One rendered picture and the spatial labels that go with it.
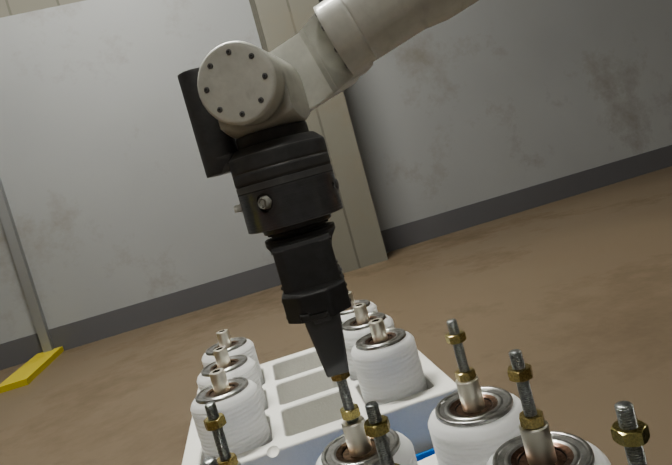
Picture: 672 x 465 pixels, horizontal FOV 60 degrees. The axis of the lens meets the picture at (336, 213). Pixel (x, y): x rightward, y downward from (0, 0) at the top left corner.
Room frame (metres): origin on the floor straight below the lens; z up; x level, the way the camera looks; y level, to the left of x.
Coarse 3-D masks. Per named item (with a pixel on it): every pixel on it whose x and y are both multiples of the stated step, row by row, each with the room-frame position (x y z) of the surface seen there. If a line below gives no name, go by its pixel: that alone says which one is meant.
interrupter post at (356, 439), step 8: (360, 416) 0.52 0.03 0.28; (344, 424) 0.52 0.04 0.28; (352, 424) 0.51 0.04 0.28; (360, 424) 0.51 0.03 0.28; (344, 432) 0.51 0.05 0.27; (352, 432) 0.51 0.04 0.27; (360, 432) 0.51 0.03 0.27; (352, 440) 0.51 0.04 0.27; (360, 440) 0.51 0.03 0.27; (368, 440) 0.51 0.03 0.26; (352, 448) 0.51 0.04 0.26; (360, 448) 0.51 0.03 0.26; (368, 448) 0.51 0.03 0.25; (352, 456) 0.51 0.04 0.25; (360, 456) 0.51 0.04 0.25
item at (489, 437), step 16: (432, 416) 0.55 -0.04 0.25; (512, 416) 0.51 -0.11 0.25; (432, 432) 0.53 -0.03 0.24; (448, 432) 0.51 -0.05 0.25; (464, 432) 0.51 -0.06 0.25; (480, 432) 0.50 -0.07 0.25; (496, 432) 0.50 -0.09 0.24; (512, 432) 0.50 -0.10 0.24; (448, 448) 0.52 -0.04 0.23; (464, 448) 0.50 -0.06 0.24; (480, 448) 0.50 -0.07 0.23; (496, 448) 0.50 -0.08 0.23; (448, 464) 0.52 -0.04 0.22; (464, 464) 0.51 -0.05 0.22; (480, 464) 0.50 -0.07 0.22
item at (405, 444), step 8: (400, 440) 0.52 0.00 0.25; (408, 440) 0.52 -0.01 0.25; (400, 448) 0.50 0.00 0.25; (408, 448) 0.51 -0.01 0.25; (320, 456) 0.53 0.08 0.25; (400, 456) 0.49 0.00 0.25; (408, 456) 0.50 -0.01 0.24; (320, 464) 0.52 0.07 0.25; (400, 464) 0.49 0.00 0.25; (408, 464) 0.49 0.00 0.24; (416, 464) 0.51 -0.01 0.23
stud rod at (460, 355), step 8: (448, 320) 0.55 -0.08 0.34; (456, 320) 0.54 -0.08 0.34; (448, 328) 0.54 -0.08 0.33; (456, 328) 0.54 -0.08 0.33; (456, 344) 0.54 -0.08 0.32; (456, 352) 0.54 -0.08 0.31; (464, 352) 0.54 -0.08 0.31; (456, 360) 0.54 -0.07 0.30; (464, 360) 0.54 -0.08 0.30; (464, 368) 0.54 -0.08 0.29
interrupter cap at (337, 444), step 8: (392, 432) 0.53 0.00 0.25; (336, 440) 0.55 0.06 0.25; (344, 440) 0.54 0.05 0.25; (392, 440) 0.52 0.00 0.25; (328, 448) 0.53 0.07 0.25; (336, 448) 0.53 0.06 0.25; (344, 448) 0.53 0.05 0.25; (392, 448) 0.50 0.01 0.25; (328, 456) 0.52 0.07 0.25; (336, 456) 0.52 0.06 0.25; (344, 456) 0.52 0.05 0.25; (368, 456) 0.51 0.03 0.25; (376, 456) 0.50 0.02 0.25; (328, 464) 0.50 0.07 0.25; (336, 464) 0.50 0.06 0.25; (344, 464) 0.50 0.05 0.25; (352, 464) 0.49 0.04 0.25; (360, 464) 0.49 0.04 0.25; (368, 464) 0.48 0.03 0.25; (376, 464) 0.48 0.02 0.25
